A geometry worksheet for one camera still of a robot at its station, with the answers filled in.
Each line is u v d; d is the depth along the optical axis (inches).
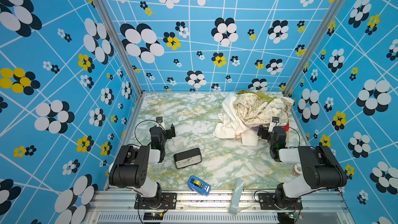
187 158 31.2
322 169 17.6
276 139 28.4
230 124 37.1
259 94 38.3
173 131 34.1
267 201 28.4
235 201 29.5
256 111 35.0
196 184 29.0
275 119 31.8
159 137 28.0
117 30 34.2
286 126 35.8
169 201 28.6
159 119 31.8
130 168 18.0
